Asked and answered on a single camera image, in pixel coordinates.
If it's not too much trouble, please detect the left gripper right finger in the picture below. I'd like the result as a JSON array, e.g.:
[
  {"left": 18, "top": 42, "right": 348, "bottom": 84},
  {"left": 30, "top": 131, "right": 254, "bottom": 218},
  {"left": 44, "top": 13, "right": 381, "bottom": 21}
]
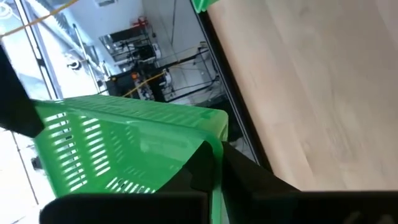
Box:
[{"left": 221, "top": 141, "right": 398, "bottom": 224}]

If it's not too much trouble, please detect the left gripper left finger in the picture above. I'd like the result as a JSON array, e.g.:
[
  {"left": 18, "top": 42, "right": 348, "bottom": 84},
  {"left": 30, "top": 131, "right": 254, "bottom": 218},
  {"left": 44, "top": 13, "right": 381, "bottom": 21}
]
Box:
[{"left": 39, "top": 140, "right": 216, "bottom": 224}]

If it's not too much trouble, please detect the green slotted plastic basket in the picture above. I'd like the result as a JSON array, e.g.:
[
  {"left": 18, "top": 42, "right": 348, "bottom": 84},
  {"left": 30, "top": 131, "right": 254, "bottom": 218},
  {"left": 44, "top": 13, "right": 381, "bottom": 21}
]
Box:
[
  {"left": 32, "top": 94, "right": 229, "bottom": 224},
  {"left": 190, "top": 0, "right": 220, "bottom": 14}
]

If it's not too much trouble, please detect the black equipment cart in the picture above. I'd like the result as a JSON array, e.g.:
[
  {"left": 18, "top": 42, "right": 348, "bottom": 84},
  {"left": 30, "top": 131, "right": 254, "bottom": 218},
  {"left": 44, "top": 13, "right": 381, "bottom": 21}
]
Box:
[{"left": 104, "top": 70, "right": 170, "bottom": 102}]

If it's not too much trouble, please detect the metal equipment rack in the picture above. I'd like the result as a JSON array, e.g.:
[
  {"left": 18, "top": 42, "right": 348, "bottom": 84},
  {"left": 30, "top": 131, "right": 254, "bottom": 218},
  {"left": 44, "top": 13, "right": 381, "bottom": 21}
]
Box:
[{"left": 98, "top": 24, "right": 162, "bottom": 66}]

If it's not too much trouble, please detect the black aluminium table frame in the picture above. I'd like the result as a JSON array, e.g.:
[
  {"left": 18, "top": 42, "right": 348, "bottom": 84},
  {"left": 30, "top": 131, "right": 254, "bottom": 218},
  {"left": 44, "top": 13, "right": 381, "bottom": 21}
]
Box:
[{"left": 194, "top": 11, "right": 274, "bottom": 174}]

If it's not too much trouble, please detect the black upright frame post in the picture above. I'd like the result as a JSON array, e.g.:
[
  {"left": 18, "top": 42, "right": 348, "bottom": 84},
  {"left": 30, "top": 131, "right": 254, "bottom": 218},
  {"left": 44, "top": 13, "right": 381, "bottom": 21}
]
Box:
[{"left": 0, "top": 45, "right": 45, "bottom": 138}]

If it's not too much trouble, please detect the yellow rope with connector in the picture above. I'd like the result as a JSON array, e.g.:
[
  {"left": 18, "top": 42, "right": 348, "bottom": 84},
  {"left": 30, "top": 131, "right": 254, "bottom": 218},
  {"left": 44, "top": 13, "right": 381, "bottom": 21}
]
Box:
[{"left": 0, "top": 0, "right": 80, "bottom": 39}]

